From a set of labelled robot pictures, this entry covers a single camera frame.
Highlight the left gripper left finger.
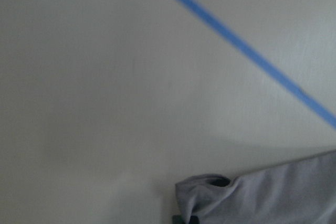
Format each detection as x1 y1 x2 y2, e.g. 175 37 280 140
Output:
172 215 182 224

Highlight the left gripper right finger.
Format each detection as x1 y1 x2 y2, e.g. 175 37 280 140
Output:
189 216 199 224

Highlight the dark brown t-shirt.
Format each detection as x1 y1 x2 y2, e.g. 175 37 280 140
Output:
175 152 335 223

